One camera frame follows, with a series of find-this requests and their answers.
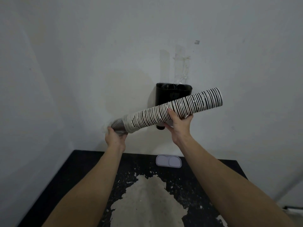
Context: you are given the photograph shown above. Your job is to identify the person's left hand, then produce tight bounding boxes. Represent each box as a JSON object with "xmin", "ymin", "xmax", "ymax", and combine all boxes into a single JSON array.
[{"xmin": 105, "ymin": 126, "xmax": 128, "ymax": 153}]

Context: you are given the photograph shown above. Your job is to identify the person's right hand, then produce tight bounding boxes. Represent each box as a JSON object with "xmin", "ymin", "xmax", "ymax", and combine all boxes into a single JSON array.
[{"xmin": 163, "ymin": 108, "xmax": 194, "ymax": 144}]

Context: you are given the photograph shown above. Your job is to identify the clear plastic sleeve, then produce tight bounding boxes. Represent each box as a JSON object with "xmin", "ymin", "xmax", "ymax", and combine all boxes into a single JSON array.
[{"xmin": 110, "ymin": 113, "xmax": 136, "ymax": 137}]

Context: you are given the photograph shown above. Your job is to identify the stack of black paper cups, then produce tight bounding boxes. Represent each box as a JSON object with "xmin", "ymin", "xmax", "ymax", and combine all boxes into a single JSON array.
[{"xmin": 111, "ymin": 87, "xmax": 223, "ymax": 135}]

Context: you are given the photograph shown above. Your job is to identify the white dispenser lid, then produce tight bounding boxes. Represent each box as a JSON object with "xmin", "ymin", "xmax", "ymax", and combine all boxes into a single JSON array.
[{"xmin": 155, "ymin": 154, "xmax": 182, "ymax": 168}]

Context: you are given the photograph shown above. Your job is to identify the black wall cup dispenser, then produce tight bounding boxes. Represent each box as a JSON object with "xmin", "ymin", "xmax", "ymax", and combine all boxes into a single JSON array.
[{"xmin": 155, "ymin": 82, "xmax": 193, "ymax": 127}]

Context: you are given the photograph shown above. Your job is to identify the person's left forearm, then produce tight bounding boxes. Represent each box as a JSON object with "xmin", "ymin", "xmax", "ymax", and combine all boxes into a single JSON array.
[{"xmin": 42, "ymin": 145, "xmax": 126, "ymax": 227}]

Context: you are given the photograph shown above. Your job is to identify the person's right forearm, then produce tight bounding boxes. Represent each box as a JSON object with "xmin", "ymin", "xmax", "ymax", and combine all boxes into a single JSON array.
[{"xmin": 173, "ymin": 137, "xmax": 296, "ymax": 227}]

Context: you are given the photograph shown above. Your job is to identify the clear crinkled tape strip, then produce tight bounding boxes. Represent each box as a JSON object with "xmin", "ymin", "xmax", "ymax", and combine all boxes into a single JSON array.
[{"xmin": 173, "ymin": 44, "xmax": 191, "ymax": 85}]

